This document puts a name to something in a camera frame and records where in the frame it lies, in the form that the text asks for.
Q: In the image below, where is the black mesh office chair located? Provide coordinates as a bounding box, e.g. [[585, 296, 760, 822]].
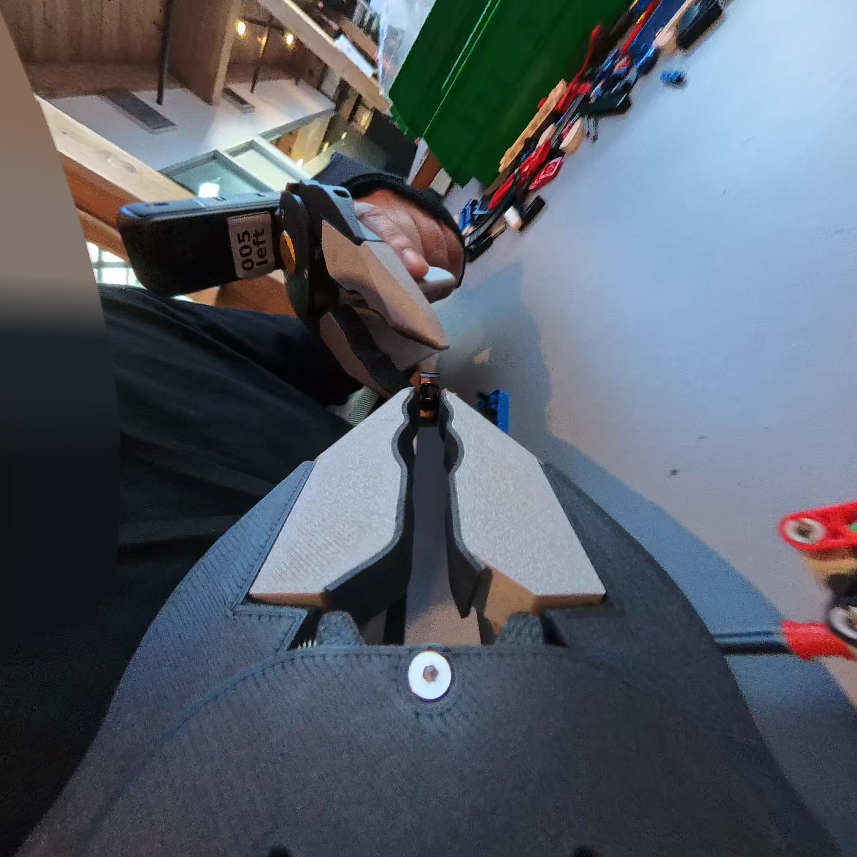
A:
[[338, 387, 384, 427]]

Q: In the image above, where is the partly built toy car chassis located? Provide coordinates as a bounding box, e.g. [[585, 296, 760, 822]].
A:
[[713, 501, 857, 664]]

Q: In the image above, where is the blue L-shaped toy beam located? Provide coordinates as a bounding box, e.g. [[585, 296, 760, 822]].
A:
[[475, 388, 512, 433]]

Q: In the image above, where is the green plastic bin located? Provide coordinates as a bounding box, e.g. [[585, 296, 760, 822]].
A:
[[388, 0, 499, 138], [423, 0, 630, 188]]

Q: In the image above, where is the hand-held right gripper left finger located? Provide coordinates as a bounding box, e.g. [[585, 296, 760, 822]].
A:
[[248, 387, 416, 627]]

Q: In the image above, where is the person's left hand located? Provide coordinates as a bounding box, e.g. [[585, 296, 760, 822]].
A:
[[354, 189, 466, 282]]

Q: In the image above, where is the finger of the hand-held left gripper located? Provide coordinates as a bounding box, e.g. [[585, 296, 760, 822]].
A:
[[319, 309, 423, 401], [320, 221, 452, 354]]

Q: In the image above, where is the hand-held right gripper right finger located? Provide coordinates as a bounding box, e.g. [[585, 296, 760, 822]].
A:
[[442, 390, 607, 637]]

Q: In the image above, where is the pile of loose toy pieces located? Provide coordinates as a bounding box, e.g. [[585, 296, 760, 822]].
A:
[[458, 0, 727, 262]]

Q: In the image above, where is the wooden beam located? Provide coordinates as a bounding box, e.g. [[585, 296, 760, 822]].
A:
[[37, 97, 295, 316]]

